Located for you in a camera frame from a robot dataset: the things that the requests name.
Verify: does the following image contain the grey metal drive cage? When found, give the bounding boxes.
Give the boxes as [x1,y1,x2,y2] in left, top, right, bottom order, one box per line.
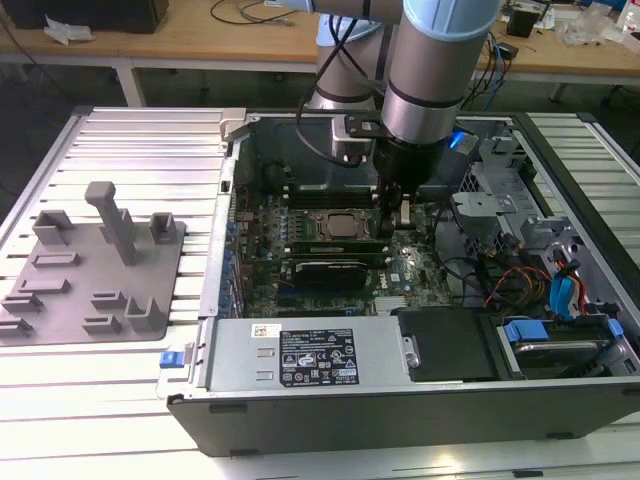
[449,134,586,261]

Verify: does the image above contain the open black PC case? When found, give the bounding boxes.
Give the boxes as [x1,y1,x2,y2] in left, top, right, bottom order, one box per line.
[155,107,640,459]

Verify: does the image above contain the CPU socket with cover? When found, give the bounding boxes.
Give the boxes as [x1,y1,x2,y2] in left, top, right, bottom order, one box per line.
[307,207,381,245]

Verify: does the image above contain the crumpled white paper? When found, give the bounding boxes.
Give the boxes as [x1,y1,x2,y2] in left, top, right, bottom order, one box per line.
[43,13,96,47]

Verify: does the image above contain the black graphics card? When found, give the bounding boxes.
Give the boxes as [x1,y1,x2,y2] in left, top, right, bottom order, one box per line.
[292,259,371,292]

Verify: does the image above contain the green motherboard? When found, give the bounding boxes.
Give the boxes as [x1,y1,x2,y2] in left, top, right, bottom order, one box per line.
[227,187,451,319]

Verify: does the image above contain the RAM stick with silver label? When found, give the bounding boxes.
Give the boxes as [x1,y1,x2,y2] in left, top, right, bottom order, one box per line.
[292,181,372,195]

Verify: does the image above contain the small silver heat sink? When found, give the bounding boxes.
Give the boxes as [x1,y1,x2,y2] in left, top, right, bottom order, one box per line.
[372,295,409,316]

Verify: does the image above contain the small black box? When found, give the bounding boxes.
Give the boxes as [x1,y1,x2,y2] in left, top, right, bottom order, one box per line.
[505,8,539,37]

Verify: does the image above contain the silver power supply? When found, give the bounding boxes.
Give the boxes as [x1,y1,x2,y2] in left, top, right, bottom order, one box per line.
[199,317,416,396]

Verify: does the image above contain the black drive cover plate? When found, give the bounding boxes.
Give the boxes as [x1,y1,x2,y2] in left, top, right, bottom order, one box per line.
[392,307,501,384]

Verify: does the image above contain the hard disk in blue carrier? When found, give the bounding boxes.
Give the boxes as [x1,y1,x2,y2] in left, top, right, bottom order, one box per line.
[494,317,624,381]

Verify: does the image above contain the black camera cable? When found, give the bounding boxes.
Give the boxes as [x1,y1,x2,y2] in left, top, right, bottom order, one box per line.
[294,14,381,166]

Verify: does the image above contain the large black box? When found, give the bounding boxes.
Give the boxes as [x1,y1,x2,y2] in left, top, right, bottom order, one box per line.
[9,0,169,35]

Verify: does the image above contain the black looped desk cables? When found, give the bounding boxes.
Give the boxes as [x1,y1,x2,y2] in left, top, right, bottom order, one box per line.
[209,0,301,29]

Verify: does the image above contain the black RAM slot bank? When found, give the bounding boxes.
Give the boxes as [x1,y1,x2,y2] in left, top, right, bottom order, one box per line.
[284,241,394,267]
[282,180,379,210]

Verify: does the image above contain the long wooden desk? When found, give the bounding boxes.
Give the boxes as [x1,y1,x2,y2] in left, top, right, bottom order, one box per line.
[0,0,640,109]

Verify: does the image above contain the black wire bundle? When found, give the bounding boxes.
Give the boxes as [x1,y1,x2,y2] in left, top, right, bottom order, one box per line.
[429,204,486,306]

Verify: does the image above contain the clear plastic bags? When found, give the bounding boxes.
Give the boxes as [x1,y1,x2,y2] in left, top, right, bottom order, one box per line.
[554,7,624,49]

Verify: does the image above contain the green RAM stick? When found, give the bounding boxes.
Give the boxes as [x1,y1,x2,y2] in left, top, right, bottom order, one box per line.
[290,241,386,256]

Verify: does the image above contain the blue flat wire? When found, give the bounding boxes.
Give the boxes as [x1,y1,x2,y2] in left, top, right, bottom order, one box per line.
[548,249,586,321]

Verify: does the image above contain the red white carton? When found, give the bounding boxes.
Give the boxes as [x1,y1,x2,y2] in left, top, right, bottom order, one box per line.
[614,0,640,51]

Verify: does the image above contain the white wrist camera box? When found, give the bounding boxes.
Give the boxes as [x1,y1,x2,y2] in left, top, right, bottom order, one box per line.
[329,114,386,166]

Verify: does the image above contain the blue hanging cable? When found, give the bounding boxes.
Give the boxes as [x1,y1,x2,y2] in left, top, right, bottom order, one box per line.
[487,34,506,106]

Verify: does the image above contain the silver CPU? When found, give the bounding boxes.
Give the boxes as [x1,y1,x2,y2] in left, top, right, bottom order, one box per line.
[327,212,370,239]

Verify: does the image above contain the red yellow wire bundle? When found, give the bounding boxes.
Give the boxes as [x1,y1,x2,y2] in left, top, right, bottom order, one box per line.
[487,267,549,306]

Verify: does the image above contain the grey parts rack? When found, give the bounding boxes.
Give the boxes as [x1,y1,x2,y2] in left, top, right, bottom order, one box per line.
[0,180,189,346]

